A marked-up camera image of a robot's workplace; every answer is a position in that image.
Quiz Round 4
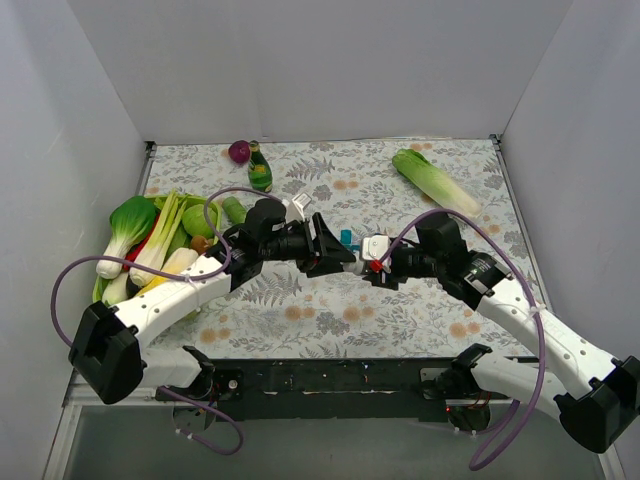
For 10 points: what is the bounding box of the celery stalk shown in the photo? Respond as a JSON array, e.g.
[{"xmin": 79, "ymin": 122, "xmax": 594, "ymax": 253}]
[{"xmin": 129, "ymin": 190, "xmax": 186, "ymax": 287}]

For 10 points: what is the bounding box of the yellow white cabbage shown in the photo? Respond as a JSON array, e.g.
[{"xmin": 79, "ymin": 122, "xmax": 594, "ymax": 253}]
[{"xmin": 136, "ymin": 247, "xmax": 198, "ymax": 297}]

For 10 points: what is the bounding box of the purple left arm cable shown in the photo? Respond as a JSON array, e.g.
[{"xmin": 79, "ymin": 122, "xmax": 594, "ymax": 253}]
[{"xmin": 52, "ymin": 187, "xmax": 291, "ymax": 455}]

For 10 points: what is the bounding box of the small bok choy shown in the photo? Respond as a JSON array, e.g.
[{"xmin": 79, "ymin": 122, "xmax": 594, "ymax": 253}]
[{"xmin": 102, "ymin": 272, "xmax": 129, "ymax": 306}]

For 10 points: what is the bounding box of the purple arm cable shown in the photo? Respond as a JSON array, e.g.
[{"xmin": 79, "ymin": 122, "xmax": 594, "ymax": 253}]
[
  {"xmin": 52, "ymin": 187, "xmax": 291, "ymax": 455},
  {"xmin": 377, "ymin": 208, "xmax": 547, "ymax": 471}
]

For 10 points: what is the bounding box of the green cylindrical bottle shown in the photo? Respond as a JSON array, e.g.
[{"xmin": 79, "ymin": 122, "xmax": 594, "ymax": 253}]
[{"xmin": 222, "ymin": 196, "xmax": 247, "ymax": 225}]

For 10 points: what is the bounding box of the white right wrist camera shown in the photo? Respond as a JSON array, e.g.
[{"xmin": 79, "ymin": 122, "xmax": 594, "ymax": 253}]
[{"xmin": 360, "ymin": 235, "xmax": 390, "ymax": 261}]

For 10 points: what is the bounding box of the green plastic tray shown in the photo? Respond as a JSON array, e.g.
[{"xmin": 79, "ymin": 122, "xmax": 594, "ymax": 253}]
[{"xmin": 93, "ymin": 192, "xmax": 221, "ymax": 307}]

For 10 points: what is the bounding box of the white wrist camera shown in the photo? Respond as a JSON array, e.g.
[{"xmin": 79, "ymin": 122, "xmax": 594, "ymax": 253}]
[
  {"xmin": 282, "ymin": 192, "xmax": 312, "ymax": 223},
  {"xmin": 360, "ymin": 235, "xmax": 390, "ymax": 261}
]

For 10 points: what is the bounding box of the white pill bottle blue label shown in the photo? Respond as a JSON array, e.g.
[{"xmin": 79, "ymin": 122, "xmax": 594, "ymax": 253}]
[{"xmin": 342, "ymin": 259, "xmax": 368, "ymax": 276}]

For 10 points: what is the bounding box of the green glass bottle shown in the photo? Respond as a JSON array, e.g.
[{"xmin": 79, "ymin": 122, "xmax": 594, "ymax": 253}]
[{"xmin": 248, "ymin": 140, "xmax": 273, "ymax": 193}]

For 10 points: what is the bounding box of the floral patterned table mat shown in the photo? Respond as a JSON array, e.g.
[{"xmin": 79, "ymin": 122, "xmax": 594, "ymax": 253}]
[{"xmin": 116, "ymin": 140, "xmax": 544, "ymax": 359}]

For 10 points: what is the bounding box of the round green cabbage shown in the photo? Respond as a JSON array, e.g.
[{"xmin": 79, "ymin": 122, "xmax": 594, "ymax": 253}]
[{"xmin": 181, "ymin": 205, "xmax": 218, "ymax": 239}]

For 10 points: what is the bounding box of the black table front rail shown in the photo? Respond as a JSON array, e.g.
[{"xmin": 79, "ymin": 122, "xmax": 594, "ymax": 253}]
[{"xmin": 154, "ymin": 358, "xmax": 501, "ymax": 421}]

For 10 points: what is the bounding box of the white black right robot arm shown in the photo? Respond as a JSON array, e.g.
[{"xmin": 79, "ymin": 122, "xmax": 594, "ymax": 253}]
[{"xmin": 360, "ymin": 209, "xmax": 639, "ymax": 453}]

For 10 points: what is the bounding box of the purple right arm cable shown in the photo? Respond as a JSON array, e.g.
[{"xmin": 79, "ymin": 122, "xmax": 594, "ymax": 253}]
[{"xmin": 377, "ymin": 208, "xmax": 547, "ymax": 471}]

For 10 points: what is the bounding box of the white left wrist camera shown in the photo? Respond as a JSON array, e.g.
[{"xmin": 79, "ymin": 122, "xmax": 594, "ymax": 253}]
[{"xmin": 282, "ymin": 192, "xmax": 312, "ymax": 223}]

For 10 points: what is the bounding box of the napa cabbage on table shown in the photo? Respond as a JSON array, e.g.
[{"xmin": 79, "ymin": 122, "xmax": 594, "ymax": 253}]
[{"xmin": 391, "ymin": 149, "xmax": 482, "ymax": 218}]

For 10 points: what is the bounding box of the teal weekly pill organizer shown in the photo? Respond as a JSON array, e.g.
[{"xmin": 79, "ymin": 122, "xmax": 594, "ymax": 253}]
[{"xmin": 340, "ymin": 229, "xmax": 360, "ymax": 253}]

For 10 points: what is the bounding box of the purple onion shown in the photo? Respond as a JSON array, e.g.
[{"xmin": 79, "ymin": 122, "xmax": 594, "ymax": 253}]
[{"xmin": 228, "ymin": 140, "xmax": 251, "ymax": 165}]

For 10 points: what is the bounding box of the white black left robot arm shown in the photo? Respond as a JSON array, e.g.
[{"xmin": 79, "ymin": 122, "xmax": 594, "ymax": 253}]
[{"xmin": 69, "ymin": 193, "xmax": 356, "ymax": 405}]

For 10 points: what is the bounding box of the brown mushroom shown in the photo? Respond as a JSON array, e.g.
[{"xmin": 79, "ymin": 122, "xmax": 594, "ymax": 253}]
[{"xmin": 190, "ymin": 235, "xmax": 212, "ymax": 255}]

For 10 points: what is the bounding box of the red chili pepper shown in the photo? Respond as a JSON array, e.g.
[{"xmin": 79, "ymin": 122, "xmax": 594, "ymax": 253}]
[{"xmin": 125, "ymin": 216, "xmax": 159, "ymax": 262}]

